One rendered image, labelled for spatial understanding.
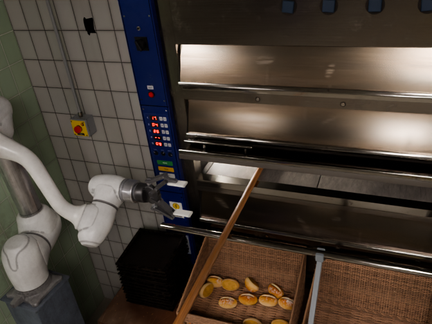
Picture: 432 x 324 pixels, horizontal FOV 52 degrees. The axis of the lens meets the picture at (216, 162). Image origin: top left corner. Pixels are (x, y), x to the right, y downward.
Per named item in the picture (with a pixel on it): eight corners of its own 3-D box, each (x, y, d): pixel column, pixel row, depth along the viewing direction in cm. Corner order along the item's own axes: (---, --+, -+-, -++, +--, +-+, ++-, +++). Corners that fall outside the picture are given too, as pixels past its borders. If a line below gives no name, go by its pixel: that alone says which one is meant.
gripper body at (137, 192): (141, 177, 170) (162, 180, 166) (144, 195, 174) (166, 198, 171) (130, 188, 164) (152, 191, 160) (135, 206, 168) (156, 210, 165)
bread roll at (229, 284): (237, 292, 235) (240, 291, 240) (239, 280, 236) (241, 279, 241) (219, 289, 238) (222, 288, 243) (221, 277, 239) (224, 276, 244)
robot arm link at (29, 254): (6, 293, 190) (-13, 255, 179) (23, 262, 206) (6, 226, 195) (42, 291, 189) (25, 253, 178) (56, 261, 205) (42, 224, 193)
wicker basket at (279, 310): (211, 265, 259) (206, 228, 244) (308, 283, 240) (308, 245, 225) (178, 333, 221) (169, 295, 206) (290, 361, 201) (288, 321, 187)
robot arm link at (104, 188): (135, 184, 178) (124, 213, 172) (103, 179, 183) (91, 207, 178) (123, 171, 169) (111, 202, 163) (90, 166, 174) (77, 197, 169)
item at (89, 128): (81, 129, 240) (77, 112, 235) (97, 131, 237) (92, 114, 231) (73, 135, 234) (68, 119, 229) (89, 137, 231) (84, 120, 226)
